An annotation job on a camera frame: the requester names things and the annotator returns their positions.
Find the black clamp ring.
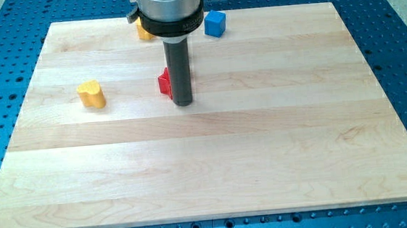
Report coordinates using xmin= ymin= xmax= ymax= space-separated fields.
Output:
xmin=126 ymin=0 xmax=204 ymax=38

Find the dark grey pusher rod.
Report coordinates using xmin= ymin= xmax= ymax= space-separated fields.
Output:
xmin=162 ymin=36 xmax=193 ymax=107

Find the yellow heart block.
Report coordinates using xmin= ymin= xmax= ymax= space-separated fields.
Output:
xmin=76 ymin=80 xmax=107 ymax=108

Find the yellow block behind arm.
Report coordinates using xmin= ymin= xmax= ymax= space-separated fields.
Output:
xmin=134 ymin=19 xmax=155 ymax=41

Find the red star block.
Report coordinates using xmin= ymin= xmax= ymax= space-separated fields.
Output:
xmin=157 ymin=68 xmax=173 ymax=99

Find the blue cube block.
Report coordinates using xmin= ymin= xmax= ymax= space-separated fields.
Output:
xmin=204 ymin=10 xmax=226 ymax=38

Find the light wooden board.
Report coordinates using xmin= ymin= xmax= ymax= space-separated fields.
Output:
xmin=0 ymin=2 xmax=407 ymax=228

